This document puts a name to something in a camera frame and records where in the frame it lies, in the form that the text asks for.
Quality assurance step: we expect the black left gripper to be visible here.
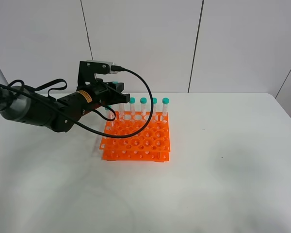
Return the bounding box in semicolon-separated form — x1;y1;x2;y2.
75;78;130;117

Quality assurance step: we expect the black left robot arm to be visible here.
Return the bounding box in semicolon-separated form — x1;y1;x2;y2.
0;79;130;133

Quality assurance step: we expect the second row tube left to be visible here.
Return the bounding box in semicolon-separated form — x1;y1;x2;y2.
105;105;114;127

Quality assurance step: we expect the orange test tube rack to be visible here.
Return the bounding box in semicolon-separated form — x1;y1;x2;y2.
99;111;171;162

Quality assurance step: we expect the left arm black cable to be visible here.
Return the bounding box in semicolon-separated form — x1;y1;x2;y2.
0;65;158;139

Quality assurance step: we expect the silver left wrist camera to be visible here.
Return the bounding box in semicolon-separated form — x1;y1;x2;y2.
77;60;115;86

